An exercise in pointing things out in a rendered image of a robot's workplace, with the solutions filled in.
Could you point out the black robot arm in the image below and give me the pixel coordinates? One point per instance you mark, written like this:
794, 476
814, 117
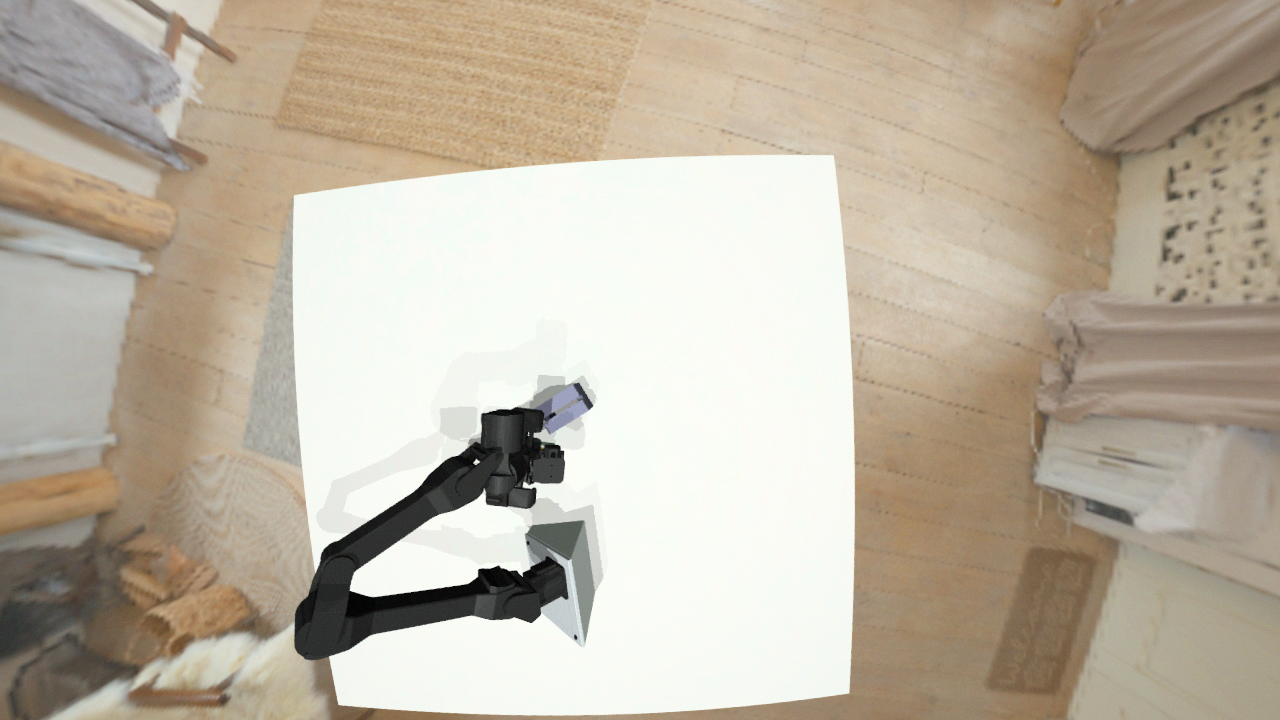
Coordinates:
333, 619

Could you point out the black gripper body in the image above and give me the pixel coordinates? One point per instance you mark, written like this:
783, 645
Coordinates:
519, 496

